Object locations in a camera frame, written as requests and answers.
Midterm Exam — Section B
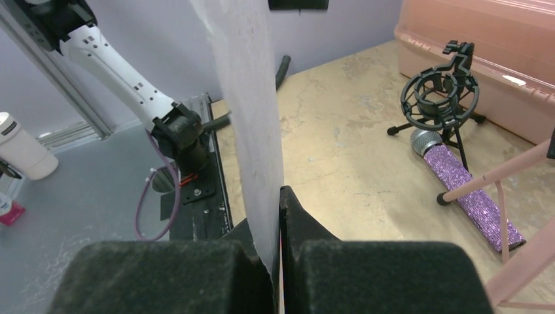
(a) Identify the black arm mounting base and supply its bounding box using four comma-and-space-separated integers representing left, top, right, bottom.
169, 152, 233, 241

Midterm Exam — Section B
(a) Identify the sheet music page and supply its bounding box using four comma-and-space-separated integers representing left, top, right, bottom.
192, 1, 284, 278

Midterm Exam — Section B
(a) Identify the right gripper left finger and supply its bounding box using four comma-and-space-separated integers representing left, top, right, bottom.
48, 221, 276, 313

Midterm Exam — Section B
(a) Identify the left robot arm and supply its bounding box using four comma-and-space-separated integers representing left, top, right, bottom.
4, 1, 209, 175

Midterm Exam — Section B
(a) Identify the black microphone tripod stand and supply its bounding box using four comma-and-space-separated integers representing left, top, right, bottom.
387, 40, 486, 169

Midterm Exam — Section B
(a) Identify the pink plastic storage box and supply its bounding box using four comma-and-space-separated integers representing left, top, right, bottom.
395, 0, 554, 144

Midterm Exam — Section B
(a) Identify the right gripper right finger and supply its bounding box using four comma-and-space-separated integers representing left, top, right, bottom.
279, 186, 493, 313

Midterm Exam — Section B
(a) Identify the purple glitter microphone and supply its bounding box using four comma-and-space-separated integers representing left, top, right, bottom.
409, 128, 526, 254

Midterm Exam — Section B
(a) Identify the black corrugated hose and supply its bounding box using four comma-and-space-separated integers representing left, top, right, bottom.
201, 55, 292, 133

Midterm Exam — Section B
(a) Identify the pink music stand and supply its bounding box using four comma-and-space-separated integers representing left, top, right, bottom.
436, 128, 555, 311

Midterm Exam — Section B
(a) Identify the white insulated bottle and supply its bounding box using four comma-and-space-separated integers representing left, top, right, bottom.
1, 112, 59, 181

